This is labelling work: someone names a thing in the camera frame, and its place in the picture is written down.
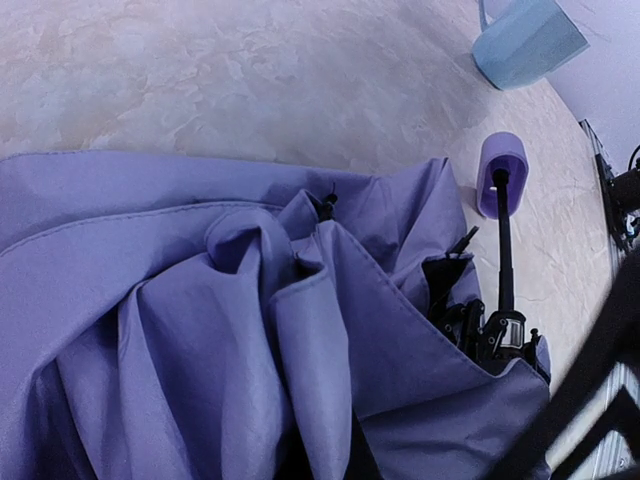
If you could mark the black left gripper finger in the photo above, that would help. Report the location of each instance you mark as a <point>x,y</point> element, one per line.
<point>613,339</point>

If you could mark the lavender folding umbrella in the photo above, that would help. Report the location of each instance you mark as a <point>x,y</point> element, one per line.
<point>183,318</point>

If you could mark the light blue mug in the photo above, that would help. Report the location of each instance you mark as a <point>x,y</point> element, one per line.
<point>525,43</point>

